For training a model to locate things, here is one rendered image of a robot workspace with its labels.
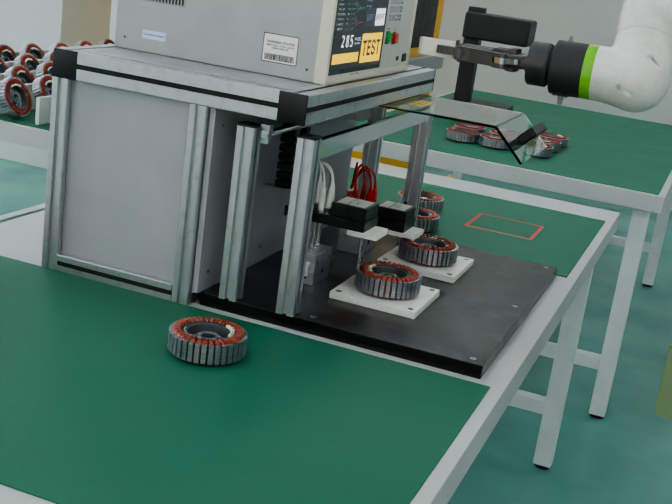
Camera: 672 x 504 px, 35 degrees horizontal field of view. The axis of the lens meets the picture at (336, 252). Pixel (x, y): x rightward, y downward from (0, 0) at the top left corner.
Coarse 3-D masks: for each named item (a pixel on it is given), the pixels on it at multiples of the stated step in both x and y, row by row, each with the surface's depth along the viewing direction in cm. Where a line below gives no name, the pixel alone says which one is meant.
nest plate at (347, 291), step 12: (336, 288) 178; (348, 288) 179; (420, 288) 184; (432, 288) 185; (348, 300) 175; (360, 300) 175; (372, 300) 175; (384, 300) 175; (396, 300) 176; (408, 300) 177; (420, 300) 178; (432, 300) 181; (396, 312) 173; (408, 312) 172; (420, 312) 175
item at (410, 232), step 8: (384, 208) 200; (392, 208) 200; (400, 208) 201; (408, 208) 202; (384, 216) 201; (392, 216) 200; (400, 216) 199; (408, 216) 201; (384, 224) 201; (392, 224) 200; (400, 224) 199; (408, 224) 202; (392, 232) 201; (400, 232) 200; (408, 232) 201; (416, 232) 201
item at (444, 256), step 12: (408, 240) 200; (420, 240) 205; (432, 240) 205; (444, 240) 204; (408, 252) 198; (420, 252) 197; (432, 252) 197; (444, 252) 197; (456, 252) 200; (420, 264) 198; (432, 264) 197; (444, 264) 198
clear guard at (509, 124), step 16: (416, 96) 210; (432, 96) 214; (416, 112) 191; (432, 112) 192; (448, 112) 195; (464, 112) 197; (480, 112) 200; (496, 112) 203; (512, 112) 207; (496, 128) 187; (512, 128) 194; (528, 128) 204; (512, 144) 188; (528, 144) 197; (544, 144) 207
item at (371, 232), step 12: (336, 204) 177; (348, 204) 177; (360, 204) 178; (372, 204) 179; (312, 216) 179; (324, 216) 178; (336, 216) 178; (348, 216) 177; (360, 216) 176; (372, 216) 179; (312, 228) 183; (348, 228) 177; (360, 228) 176; (372, 228) 180; (384, 228) 181; (312, 240) 183
